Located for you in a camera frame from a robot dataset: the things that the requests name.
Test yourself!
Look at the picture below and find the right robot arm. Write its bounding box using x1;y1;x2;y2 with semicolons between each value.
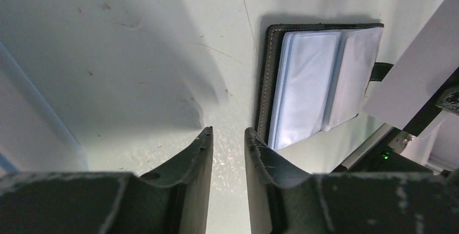
332;83;458;173

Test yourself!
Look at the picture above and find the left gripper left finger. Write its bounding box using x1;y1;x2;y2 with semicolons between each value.
1;127;213;233

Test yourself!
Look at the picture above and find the clear plastic card tray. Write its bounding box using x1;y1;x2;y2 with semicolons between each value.
1;46;89;176

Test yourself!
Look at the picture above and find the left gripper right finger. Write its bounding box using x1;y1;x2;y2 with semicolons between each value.
244;128;458;233

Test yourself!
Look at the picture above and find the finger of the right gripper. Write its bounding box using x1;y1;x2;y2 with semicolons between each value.
435;84;459;115

